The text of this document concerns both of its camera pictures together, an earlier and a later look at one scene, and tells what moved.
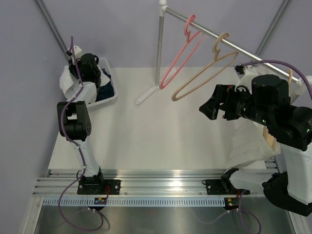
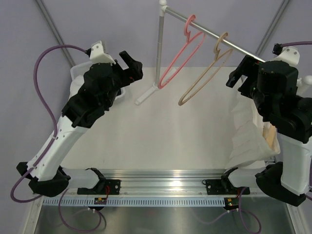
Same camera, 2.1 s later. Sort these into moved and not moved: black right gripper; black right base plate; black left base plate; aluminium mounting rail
Moved: black right gripper
Not moved: black left base plate; aluminium mounting rail; black right base plate
